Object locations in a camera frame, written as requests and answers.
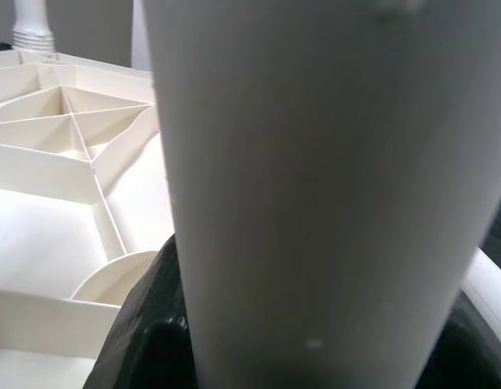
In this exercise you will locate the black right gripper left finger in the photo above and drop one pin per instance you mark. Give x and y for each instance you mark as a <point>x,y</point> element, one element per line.
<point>153,344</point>

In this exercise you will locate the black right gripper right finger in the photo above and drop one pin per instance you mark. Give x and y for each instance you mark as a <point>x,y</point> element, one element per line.
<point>477,360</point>

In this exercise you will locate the black fabric table cover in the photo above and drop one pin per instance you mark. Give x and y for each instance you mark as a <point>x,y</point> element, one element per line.
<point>499,239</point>

